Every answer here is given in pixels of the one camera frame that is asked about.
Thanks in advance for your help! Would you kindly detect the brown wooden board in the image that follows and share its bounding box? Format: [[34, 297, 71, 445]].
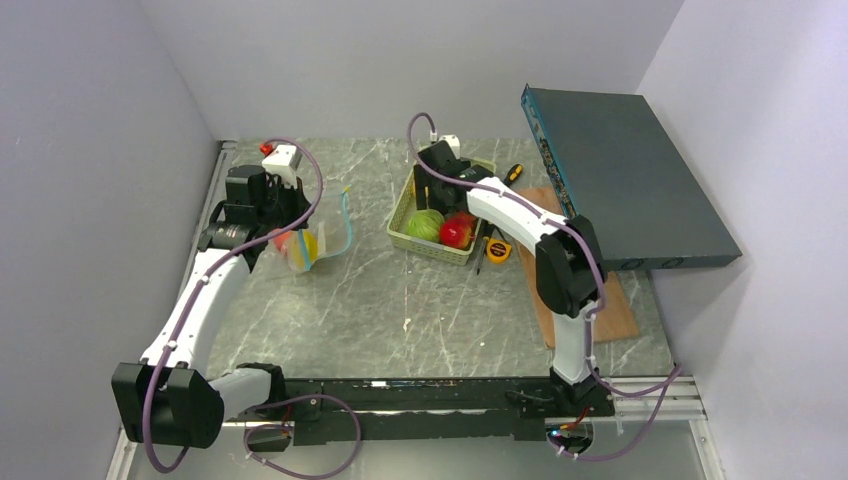
[[517, 187, 640, 349]]

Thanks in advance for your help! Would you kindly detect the clear zip top bag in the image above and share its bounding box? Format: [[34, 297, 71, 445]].
[[271, 186, 354, 273]]

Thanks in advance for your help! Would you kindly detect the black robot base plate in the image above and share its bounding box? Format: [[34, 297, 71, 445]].
[[237, 376, 615, 446]]

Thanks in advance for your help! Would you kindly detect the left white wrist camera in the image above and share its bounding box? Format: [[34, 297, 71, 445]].
[[259, 143, 302, 188]]

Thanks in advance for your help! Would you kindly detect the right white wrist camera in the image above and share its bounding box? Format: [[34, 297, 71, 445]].
[[432, 134, 461, 159]]

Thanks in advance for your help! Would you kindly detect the dark blue network switch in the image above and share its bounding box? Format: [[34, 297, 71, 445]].
[[521, 86, 742, 271]]

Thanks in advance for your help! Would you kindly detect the red orange mango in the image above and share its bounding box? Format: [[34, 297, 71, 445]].
[[272, 229, 293, 254]]

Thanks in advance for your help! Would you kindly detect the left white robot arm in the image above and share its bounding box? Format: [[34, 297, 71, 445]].
[[111, 165, 313, 449]]

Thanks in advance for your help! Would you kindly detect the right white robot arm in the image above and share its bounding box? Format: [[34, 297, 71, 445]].
[[409, 147, 607, 415]]

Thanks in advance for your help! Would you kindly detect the pink orange peach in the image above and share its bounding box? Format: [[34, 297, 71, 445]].
[[451, 211, 477, 226]]

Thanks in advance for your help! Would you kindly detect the yellow tape measure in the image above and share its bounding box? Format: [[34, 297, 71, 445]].
[[484, 237, 512, 264]]

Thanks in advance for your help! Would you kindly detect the red apple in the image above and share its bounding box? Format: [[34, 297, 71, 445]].
[[439, 218, 474, 250]]

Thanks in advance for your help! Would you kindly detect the yellow green starfruit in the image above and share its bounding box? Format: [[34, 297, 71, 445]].
[[286, 230, 319, 273]]

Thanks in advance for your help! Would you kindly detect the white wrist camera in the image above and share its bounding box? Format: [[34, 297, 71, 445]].
[[259, 143, 302, 188], [432, 134, 461, 159]]

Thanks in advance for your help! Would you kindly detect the orange black screwdriver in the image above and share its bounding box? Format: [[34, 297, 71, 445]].
[[503, 163, 524, 186]]

